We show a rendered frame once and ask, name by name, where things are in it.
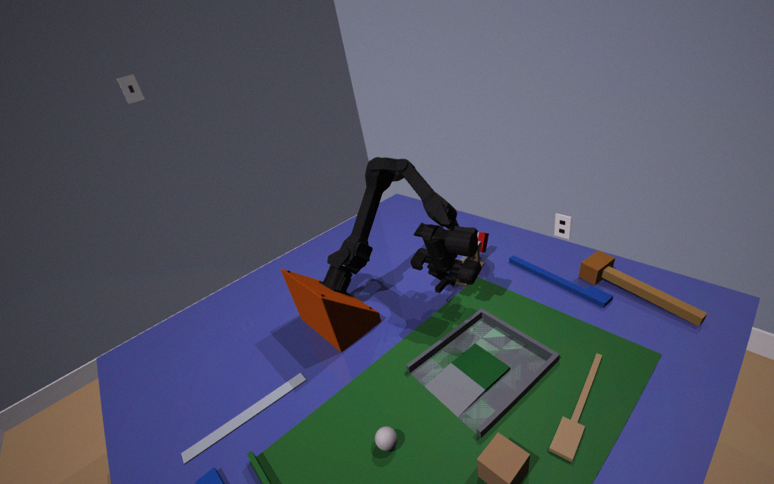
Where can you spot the grey flat bar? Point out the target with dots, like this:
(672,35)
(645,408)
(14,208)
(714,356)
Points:
(241,419)

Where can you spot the grey ball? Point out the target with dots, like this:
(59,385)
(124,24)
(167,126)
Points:
(386,438)

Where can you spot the green flat mat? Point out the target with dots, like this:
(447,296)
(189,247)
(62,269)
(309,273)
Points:
(336,444)

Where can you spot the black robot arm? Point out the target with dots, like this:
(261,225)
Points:
(355,251)

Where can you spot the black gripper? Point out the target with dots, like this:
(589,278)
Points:
(439,266)

